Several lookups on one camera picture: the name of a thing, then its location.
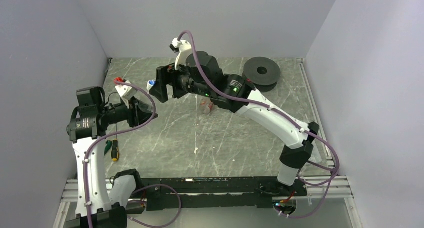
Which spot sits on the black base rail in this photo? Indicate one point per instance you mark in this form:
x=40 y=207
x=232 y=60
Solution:
x=211 y=192

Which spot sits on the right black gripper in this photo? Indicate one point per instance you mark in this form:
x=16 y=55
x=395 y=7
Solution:
x=166 y=74

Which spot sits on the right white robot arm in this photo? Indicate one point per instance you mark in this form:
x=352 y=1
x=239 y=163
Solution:
x=235 y=93

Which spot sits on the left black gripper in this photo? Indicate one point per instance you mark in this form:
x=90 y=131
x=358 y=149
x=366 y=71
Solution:
x=135 y=118

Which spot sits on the clear plastic box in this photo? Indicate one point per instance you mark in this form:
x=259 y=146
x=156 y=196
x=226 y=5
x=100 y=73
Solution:
x=319 y=154

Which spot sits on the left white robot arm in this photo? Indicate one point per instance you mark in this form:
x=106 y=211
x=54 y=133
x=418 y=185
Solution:
x=92 y=173

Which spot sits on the yellow black screwdriver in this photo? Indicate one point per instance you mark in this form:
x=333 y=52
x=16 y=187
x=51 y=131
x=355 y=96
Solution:
x=115 y=149

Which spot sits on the clear bottle blue white cap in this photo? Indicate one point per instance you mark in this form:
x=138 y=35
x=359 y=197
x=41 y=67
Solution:
x=150 y=84

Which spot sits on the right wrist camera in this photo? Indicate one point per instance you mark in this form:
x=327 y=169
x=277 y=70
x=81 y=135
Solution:
x=183 y=48

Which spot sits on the black filament spool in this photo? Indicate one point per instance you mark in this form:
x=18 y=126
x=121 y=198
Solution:
x=263 y=72

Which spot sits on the aluminium frame rail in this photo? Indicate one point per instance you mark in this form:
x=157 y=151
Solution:
x=317 y=187

